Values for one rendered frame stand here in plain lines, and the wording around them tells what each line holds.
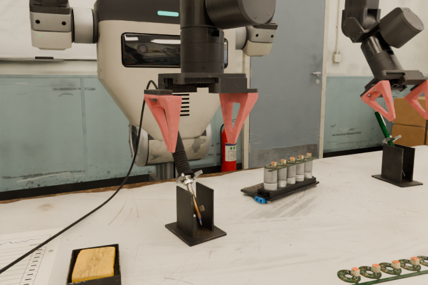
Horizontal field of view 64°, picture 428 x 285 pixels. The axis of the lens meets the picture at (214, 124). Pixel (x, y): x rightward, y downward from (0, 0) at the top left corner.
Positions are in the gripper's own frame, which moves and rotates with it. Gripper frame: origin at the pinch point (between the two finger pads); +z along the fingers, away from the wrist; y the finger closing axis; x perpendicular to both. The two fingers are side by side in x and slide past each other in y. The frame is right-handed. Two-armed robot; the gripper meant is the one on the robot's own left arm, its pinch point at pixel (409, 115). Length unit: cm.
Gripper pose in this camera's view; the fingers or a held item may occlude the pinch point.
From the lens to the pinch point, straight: 81.4
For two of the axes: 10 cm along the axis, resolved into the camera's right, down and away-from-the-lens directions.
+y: 9.5, -0.5, 3.1
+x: -2.5, 4.7, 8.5
